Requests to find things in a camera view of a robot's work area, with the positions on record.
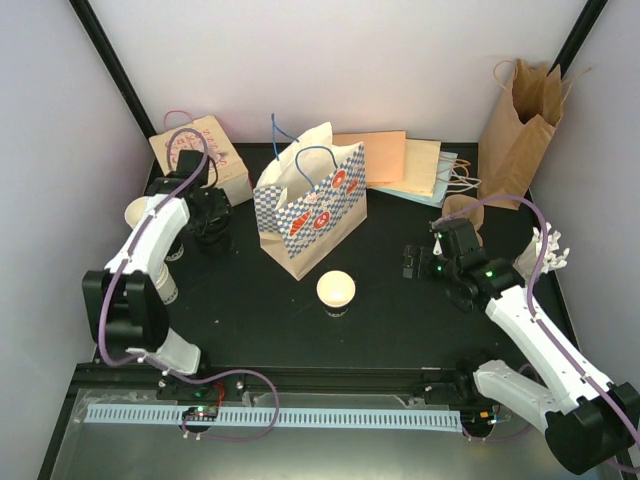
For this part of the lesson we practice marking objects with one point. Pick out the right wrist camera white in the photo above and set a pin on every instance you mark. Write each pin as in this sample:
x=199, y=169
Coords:
x=436, y=229

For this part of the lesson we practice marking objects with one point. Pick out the standing brown paper bag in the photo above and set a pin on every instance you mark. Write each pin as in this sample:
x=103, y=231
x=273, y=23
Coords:
x=520, y=129

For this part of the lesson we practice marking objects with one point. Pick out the single black-sleeved paper cup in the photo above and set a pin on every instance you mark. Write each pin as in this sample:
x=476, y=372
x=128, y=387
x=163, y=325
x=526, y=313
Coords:
x=336, y=290

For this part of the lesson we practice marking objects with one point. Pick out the orange flat paper bag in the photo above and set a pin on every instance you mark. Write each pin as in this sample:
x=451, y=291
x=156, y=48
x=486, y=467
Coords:
x=384, y=154

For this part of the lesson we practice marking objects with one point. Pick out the paper cup stack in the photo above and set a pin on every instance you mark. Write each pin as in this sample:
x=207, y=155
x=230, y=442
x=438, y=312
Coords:
x=132, y=216
x=165, y=285

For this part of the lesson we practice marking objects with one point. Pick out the Cakes printed paper bag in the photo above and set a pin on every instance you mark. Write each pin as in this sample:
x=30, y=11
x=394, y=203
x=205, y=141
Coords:
x=233, y=176

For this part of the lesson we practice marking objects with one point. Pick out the tan flat paper bag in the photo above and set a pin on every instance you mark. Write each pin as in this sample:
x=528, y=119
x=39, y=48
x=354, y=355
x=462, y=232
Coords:
x=420, y=168

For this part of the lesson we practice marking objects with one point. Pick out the far paper cup stack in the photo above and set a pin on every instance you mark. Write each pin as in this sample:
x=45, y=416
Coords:
x=132, y=216

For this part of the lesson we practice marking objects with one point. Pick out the black frame post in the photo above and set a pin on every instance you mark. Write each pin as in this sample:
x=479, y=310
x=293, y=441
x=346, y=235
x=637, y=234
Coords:
x=99, y=39
x=580, y=31

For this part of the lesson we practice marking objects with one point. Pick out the left black frame post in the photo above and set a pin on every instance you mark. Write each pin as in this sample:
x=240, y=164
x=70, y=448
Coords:
x=99, y=39

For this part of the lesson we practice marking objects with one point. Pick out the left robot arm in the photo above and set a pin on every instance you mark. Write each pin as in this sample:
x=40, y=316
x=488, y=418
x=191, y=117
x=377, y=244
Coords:
x=126, y=301

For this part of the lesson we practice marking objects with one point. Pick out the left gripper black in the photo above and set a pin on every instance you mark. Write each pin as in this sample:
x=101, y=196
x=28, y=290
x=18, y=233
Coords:
x=222, y=210

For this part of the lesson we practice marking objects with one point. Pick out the right black frame post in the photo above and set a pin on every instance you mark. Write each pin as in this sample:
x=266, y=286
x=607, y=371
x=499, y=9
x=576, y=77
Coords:
x=580, y=31

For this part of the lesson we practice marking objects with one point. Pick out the light blue flat paper bag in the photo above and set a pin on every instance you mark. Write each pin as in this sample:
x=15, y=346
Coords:
x=452, y=176

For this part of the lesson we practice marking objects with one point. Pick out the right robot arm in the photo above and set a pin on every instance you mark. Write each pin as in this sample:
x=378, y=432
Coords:
x=585, y=417

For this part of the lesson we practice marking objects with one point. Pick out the light blue cable duct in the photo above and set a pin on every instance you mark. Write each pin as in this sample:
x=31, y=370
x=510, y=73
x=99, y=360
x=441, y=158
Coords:
x=321, y=418

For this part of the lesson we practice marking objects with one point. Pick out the black coffee cup lids stack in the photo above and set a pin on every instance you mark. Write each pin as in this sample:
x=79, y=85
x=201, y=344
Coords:
x=214, y=245

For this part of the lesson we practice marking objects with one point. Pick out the near paper cup stack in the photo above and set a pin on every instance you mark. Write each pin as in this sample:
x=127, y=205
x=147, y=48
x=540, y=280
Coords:
x=165, y=285

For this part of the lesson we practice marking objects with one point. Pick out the blue checkered paper bag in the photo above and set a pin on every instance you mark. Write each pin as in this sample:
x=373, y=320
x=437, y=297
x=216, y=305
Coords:
x=309, y=198

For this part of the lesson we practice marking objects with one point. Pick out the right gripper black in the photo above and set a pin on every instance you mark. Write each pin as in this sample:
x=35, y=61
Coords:
x=408, y=264

